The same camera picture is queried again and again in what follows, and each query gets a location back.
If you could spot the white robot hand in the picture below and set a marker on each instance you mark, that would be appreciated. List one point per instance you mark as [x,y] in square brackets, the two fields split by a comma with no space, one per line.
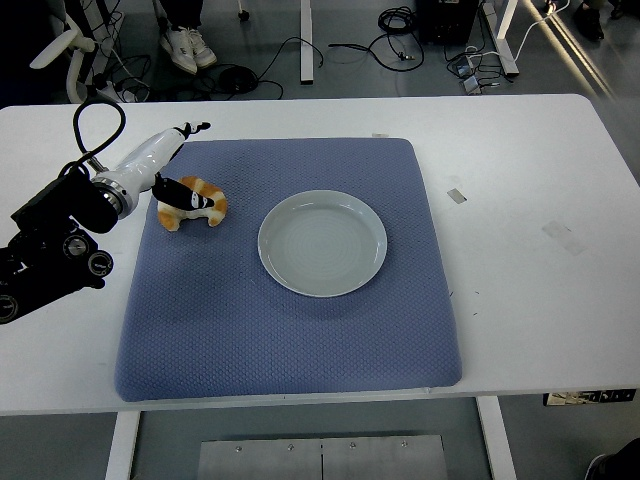
[147,157]

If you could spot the croissant bread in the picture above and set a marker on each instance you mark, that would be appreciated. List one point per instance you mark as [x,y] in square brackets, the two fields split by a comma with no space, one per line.
[172,216]

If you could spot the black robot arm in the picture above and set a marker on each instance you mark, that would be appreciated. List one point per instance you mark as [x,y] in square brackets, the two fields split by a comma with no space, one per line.
[50,240]

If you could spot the grey round plate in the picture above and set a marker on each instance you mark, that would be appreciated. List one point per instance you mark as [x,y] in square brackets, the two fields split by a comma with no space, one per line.
[322,245]

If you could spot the grey metal plate with screws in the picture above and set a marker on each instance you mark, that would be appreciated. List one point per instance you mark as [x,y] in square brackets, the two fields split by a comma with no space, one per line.
[260,462]

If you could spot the person's foot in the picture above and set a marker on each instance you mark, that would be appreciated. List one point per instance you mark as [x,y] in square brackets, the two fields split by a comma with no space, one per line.
[589,22]
[179,50]
[617,462]
[202,50]

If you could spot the person's legs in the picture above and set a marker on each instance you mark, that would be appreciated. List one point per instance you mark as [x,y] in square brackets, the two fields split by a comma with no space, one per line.
[185,12]

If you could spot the black caster wheel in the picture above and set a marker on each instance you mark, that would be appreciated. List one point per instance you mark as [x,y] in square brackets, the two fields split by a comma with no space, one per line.
[244,15]

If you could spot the blue quilted mat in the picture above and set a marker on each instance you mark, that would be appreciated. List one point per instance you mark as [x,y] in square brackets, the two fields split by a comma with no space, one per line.
[225,325]

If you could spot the white desk leg bar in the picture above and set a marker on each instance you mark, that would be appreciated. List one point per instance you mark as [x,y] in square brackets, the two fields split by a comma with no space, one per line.
[306,45]

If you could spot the white table leg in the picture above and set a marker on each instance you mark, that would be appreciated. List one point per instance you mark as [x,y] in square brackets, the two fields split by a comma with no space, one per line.
[122,445]
[496,440]

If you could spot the small grey tape piece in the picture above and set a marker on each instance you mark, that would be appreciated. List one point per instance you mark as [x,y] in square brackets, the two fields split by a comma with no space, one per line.
[456,196]

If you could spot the black equipment box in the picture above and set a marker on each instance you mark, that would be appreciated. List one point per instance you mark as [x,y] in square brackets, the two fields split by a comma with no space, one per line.
[445,20]

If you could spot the grey power adapter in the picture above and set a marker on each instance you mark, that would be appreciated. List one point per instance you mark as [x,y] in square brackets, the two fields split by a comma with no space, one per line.
[471,86]

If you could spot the white desk foot with upright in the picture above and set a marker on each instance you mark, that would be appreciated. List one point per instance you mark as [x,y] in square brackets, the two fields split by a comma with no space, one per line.
[505,50]

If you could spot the large clear tape piece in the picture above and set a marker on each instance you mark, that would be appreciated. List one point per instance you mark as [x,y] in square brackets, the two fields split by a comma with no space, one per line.
[562,237]

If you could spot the black table control panel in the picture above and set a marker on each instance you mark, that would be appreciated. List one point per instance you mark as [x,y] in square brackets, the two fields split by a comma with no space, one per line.
[590,397]

